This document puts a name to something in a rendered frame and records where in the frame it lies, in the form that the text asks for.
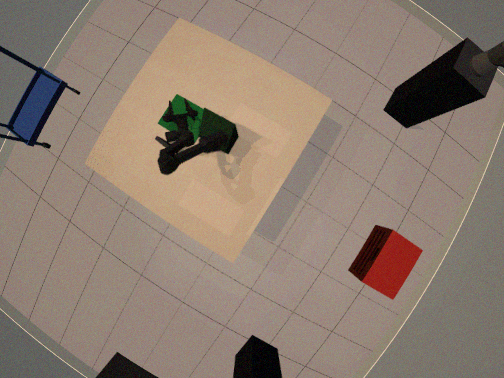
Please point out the green circuit board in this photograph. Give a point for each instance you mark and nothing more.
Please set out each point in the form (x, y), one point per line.
(179, 107)

